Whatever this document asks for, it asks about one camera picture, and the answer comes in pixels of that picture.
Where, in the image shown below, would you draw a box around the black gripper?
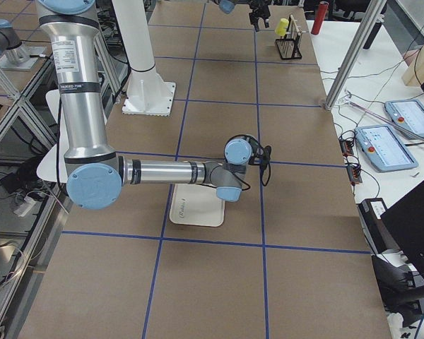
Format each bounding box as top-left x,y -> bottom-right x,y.
249,0 -> 271,32

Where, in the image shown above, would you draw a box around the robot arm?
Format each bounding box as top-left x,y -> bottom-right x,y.
213,0 -> 271,32
37,1 -> 257,216

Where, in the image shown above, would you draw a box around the yellow cup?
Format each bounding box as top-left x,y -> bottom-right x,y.
274,18 -> 290,37

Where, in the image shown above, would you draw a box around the cream rabbit tray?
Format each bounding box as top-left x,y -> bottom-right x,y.
170,184 -> 225,227

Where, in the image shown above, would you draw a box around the red bottle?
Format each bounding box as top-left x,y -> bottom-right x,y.
310,1 -> 329,35

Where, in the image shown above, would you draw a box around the blue teach pendant near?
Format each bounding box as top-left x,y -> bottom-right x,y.
355,124 -> 418,172

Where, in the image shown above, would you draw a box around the blue teach pendant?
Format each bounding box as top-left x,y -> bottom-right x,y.
355,124 -> 418,172
384,99 -> 424,138

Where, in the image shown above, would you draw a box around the blue teach pendant far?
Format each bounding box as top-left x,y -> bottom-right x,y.
384,99 -> 424,138

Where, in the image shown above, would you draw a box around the black laptop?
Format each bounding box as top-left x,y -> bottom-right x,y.
381,180 -> 424,277

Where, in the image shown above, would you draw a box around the white chair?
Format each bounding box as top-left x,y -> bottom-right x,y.
37,90 -> 69,184

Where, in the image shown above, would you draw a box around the wooden rack handle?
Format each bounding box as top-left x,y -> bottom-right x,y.
290,14 -> 302,37

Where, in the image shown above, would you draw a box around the black wire cup rack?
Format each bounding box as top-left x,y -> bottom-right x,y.
275,24 -> 302,60

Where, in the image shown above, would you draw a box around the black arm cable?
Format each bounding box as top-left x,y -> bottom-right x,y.
229,133 -> 273,191

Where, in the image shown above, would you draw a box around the aluminium frame post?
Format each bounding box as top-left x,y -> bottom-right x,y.
324,0 -> 387,111

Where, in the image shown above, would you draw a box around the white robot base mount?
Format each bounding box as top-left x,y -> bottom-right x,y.
112,0 -> 176,117

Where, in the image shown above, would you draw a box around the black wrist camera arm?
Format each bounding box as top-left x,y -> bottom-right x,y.
255,145 -> 272,168

